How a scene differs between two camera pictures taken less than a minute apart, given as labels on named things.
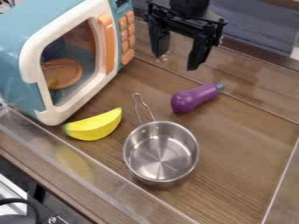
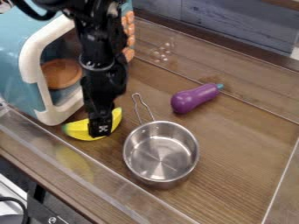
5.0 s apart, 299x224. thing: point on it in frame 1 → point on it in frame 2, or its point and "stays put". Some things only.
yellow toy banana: x=95 y=127 stays put
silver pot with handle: x=162 y=150 stays put
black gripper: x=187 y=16 → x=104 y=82
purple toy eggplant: x=186 y=100 stays put
